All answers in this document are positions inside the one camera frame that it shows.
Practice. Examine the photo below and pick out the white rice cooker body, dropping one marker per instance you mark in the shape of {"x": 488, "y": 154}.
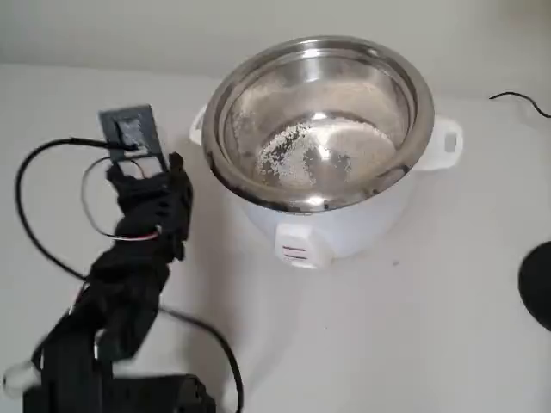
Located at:
{"x": 366, "y": 223}

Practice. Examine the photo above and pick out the white rice grains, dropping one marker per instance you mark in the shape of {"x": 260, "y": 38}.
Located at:
{"x": 292, "y": 168}

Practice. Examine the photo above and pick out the steel inner cooking pot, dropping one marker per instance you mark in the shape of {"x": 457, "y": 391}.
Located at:
{"x": 318, "y": 77}

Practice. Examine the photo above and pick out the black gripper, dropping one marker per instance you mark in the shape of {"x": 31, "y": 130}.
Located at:
{"x": 160, "y": 199}

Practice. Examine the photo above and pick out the black round object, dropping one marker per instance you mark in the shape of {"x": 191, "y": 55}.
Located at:
{"x": 538, "y": 284}

